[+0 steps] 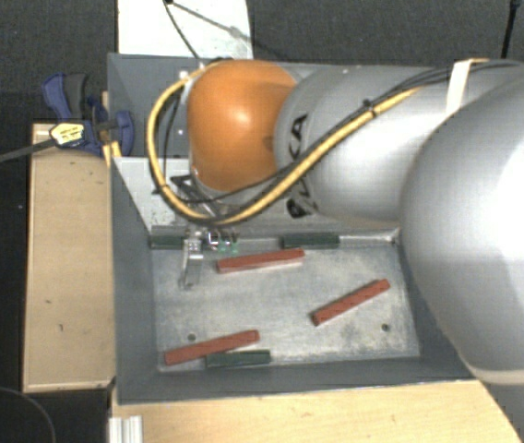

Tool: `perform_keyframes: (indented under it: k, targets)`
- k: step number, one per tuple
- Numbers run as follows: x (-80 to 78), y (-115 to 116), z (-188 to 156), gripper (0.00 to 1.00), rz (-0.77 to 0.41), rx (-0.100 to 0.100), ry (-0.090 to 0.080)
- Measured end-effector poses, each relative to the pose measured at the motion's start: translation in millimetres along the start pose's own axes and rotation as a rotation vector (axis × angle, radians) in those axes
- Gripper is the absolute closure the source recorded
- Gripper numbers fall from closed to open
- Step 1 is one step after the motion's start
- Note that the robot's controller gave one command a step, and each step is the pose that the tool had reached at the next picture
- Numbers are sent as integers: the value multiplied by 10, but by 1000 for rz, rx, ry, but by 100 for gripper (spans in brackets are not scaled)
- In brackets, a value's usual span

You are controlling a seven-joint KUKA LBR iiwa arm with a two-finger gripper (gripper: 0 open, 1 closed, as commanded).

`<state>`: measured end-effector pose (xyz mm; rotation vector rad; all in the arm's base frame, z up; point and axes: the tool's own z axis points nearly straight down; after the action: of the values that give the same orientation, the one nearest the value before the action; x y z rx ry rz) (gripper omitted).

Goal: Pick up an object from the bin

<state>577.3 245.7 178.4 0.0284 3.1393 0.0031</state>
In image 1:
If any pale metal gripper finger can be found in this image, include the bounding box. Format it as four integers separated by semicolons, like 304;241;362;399
177;239;192;291
185;238;206;291

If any dark green flat block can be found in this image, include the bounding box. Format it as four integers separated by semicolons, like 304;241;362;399
149;232;185;251
204;349;273;370
280;231;341;251

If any red-brown flat block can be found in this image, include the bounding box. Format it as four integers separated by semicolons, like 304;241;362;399
162;329;262;367
215;246;306;275
308;278;392;328

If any grey metal bin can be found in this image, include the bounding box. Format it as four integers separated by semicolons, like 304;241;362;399
106;52;475;405

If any pale wood flat board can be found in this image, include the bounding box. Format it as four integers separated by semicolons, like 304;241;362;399
21;122;118;394

